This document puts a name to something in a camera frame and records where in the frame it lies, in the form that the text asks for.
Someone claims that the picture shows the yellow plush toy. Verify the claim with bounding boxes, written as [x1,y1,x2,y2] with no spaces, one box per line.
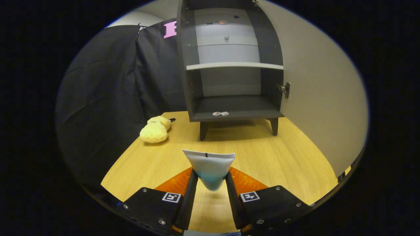
[139,116,172,144]

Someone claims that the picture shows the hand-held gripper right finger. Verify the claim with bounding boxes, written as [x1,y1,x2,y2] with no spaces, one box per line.
[225,167,312,234]

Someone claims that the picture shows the white and blue tube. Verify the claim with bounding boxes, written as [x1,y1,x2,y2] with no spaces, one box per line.
[182,149,236,191]

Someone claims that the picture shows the black backdrop cloth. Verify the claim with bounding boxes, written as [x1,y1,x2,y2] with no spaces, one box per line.
[56,19,187,194]

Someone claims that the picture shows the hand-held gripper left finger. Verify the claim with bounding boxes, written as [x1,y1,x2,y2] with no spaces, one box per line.
[118,167,199,235]

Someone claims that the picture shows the beige cabinet door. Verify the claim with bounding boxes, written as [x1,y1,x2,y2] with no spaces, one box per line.
[256,0,369,179]

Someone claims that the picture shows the white cabinet shelf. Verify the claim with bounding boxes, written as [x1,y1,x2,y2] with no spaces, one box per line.
[186,62,284,71]

